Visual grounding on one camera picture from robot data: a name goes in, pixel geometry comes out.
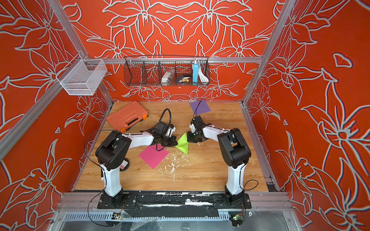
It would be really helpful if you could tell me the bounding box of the lime green square paper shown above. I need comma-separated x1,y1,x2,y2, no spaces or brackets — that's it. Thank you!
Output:
176,132,189,154

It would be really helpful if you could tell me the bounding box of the magenta square paper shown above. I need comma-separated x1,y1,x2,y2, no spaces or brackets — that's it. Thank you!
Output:
139,144,169,169

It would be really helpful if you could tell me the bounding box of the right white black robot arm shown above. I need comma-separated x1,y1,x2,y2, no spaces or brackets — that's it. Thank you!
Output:
187,124,251,208

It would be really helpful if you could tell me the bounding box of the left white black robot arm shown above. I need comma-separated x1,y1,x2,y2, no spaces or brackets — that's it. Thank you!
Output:
95,130,178,209

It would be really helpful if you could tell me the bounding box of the purple square paper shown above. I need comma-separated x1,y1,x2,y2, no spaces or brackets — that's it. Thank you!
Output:
190,100,211,115

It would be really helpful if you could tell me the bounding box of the orange plastic tool case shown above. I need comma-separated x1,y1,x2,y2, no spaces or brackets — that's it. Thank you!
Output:
107,101,149,133

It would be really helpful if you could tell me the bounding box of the small black box in basket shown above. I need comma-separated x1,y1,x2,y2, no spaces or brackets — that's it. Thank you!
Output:
175,74,192,84

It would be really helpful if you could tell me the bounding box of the clear plastic bag in basket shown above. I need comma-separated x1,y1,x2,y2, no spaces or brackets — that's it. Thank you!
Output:
161,69,175,86

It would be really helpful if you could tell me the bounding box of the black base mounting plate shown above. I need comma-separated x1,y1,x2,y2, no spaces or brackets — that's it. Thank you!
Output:
97,192,251,220

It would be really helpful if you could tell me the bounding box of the light blue box in basket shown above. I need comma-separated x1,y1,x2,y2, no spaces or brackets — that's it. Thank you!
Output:
192,61,199,86

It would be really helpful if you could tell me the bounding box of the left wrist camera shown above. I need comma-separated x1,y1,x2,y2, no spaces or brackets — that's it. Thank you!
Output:
155,122,176,138

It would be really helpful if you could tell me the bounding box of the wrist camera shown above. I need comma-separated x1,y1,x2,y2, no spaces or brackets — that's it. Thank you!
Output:
189,116,206,133
155,122,176,138

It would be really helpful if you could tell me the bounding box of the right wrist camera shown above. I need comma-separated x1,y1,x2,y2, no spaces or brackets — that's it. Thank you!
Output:
189,116,206,133

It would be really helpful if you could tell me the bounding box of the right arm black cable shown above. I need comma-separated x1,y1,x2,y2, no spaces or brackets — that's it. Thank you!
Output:
193,100,203,118

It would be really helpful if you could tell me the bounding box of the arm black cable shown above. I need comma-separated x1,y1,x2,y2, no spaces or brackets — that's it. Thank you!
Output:
193,100,203,118
157,108,172,128

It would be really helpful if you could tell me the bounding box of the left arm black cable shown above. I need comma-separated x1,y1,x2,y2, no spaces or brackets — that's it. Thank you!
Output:
157,108,172,128

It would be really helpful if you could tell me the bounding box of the white cable in basket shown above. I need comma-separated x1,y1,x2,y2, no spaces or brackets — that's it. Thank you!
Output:
198,67,209,85

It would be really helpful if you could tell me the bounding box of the black wire wall basket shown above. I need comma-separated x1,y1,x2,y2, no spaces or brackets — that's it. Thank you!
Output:
124,55,211,87

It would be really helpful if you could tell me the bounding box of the clear acrylic wall bin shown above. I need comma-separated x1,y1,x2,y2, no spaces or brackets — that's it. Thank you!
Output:
57,59,107,96

